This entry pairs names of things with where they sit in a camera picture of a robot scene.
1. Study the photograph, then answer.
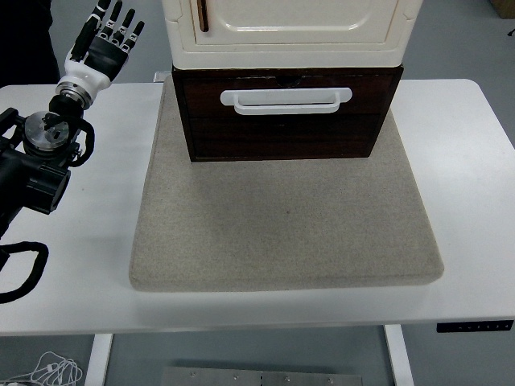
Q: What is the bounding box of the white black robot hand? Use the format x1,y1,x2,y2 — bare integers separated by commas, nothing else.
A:
59,0,146,98

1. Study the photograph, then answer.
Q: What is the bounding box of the dark wooden drawer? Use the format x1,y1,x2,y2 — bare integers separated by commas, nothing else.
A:
181,73,394,118

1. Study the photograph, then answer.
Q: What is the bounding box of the white drawer handle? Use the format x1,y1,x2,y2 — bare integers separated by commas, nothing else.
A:
220,87,353,117

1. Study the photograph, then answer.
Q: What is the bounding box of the cream plastic cabinet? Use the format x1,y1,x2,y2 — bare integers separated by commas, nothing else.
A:
160,0,423,72

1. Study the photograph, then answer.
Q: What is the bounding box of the dark wooden drawer chest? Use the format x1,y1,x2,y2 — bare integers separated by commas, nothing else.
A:
171,64,406,163

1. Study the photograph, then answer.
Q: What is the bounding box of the person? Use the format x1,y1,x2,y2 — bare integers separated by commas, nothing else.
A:
0,0,61,88

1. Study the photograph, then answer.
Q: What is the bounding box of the beige fabric mat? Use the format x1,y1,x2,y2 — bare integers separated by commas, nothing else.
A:
127,76,445,293

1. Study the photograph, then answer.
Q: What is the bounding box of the white table leg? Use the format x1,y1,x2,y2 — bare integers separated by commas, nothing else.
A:
383,324,415,386
83,333,114,386

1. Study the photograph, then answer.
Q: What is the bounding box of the cardboard box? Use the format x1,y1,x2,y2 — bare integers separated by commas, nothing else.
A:
491,0,515,19

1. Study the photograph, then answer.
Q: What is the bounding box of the black table control panel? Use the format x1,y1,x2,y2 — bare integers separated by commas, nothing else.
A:
436,319,515,334

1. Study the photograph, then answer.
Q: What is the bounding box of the brown cabinet door handle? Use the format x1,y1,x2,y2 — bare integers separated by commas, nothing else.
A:
194,0,211,34

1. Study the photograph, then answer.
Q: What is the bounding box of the white cable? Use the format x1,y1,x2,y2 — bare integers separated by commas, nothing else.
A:
0,351,84,386

